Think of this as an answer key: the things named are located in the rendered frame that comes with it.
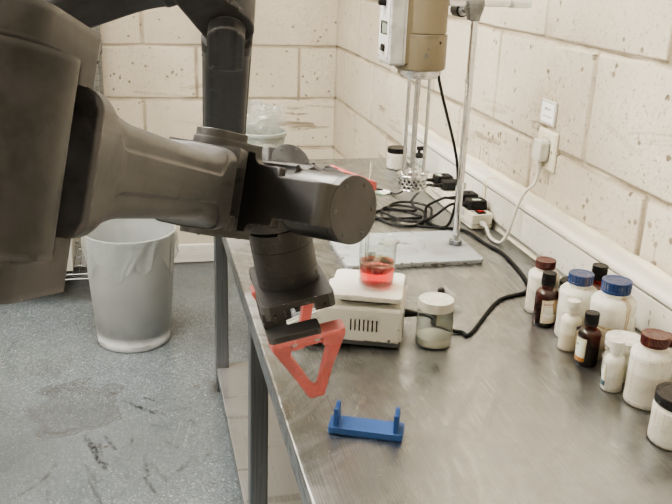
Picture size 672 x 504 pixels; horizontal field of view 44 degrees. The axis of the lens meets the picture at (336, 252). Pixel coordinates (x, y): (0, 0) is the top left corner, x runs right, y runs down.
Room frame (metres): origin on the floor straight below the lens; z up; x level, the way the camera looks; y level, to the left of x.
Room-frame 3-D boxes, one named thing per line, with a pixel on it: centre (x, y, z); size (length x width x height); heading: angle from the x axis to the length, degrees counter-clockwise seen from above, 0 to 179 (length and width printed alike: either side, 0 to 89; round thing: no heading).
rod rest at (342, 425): (0.97, -0.05, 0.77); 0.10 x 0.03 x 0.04; 81
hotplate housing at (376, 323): (1.29, -0.03, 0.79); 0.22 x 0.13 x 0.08; 83
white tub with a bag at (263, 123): (2.34, 0.22, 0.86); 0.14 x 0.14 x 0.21
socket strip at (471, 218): (2.07, -0.30, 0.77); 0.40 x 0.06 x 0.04; 14
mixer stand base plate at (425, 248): (1.70, -0.15, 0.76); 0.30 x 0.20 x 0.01; 104
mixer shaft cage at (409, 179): (1.71, -0.16, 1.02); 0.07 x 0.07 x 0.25
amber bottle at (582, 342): (1.19, -0.40, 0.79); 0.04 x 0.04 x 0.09
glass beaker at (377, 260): (1.28, -0.07, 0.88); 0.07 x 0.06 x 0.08; 61
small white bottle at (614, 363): (1.11, -0.42, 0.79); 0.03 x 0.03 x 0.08
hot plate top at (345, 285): (1.28, -0.06, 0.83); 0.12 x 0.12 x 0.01; 83
